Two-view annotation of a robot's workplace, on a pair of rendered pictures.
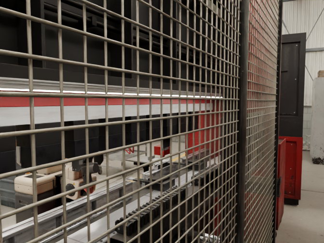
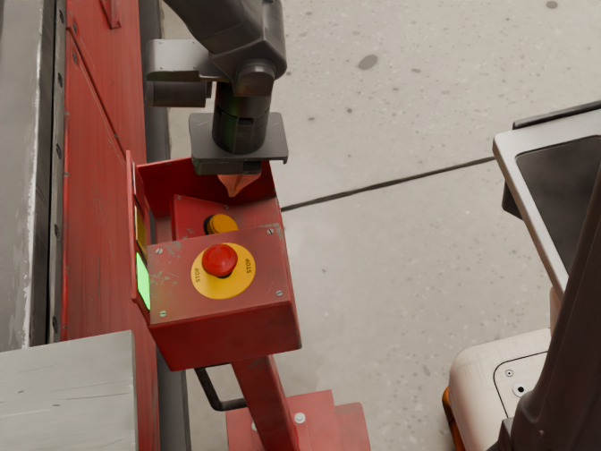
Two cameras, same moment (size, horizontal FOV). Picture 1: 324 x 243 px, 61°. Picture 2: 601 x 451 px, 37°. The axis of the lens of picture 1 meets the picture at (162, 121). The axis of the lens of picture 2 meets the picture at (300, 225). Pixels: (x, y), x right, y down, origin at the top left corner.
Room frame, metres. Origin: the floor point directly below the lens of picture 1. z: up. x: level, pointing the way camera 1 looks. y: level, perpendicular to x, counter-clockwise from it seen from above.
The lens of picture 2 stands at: (2.33, 0.22, 1.61)
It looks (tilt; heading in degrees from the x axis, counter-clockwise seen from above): 55 degrees down; 151
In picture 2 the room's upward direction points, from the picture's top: 11 degrees counter-clockwise
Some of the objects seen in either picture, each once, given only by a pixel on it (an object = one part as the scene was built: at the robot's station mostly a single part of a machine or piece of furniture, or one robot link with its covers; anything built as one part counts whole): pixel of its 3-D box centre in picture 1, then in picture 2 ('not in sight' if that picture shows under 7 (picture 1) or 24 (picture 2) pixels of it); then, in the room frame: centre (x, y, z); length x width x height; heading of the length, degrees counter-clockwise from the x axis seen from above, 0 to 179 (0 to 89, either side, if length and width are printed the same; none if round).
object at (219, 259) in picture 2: not in sight; (221, 265); (1.82, 0.40, 0.79); 0.04 x 0.04 x 0.04
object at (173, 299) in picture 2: not in sight; (215, 251); (1.78, 0.41, 0.75); 0.20 x 0.16 x 0.18; 150
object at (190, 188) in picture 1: (187, 204); not in sight; (1.24, -0.12, 0.94); 1.02 x 0.06 x 0.12; 150
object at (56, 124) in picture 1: (41, 143); not in sight; (1.05, 0.47, 1.26); 0.15 x 0.09 x 0.17; 150
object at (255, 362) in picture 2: not in sight; (259, 379); (1.78, 0.41, 0.39); 0.05 x 0.05 x 0.54; 60
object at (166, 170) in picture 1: (161, 174); not in sight; (1.84, 0.00, 0.92); 0.39 x 0.06 x 0.10; 150
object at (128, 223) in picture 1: (157, 206); not in sight; (1.02, 0.02, 1.02); 0.44 x 0.06 x 0.04; 150
